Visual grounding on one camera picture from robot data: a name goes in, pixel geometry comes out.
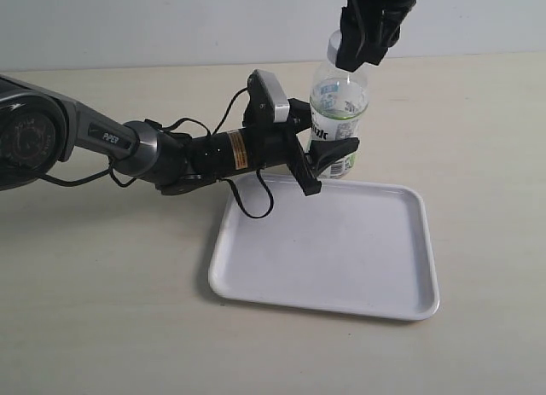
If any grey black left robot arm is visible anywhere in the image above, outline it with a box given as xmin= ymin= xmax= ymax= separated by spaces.
xmin=1 ymin=70 xmax=359 ymax=195

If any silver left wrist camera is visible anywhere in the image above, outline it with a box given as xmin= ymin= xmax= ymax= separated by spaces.
xmin=247 ymin=69 xmax=290 ymax=125

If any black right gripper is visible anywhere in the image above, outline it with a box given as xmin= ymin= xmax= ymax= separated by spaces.
xmin=335 ymin=0 xmax=416 ymax=72

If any clear plastic drink bottle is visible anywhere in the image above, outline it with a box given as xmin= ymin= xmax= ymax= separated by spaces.
xmin=306 ymin=29 xmax=369 ymax=180

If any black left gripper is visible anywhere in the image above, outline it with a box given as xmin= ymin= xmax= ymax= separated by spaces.
xmin=187 ymin=98 xmax=359 ymax=196

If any white bottle cap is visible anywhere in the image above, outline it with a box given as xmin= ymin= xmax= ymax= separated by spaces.
xmin=327 ymin=29 xmax=341 ymax=65

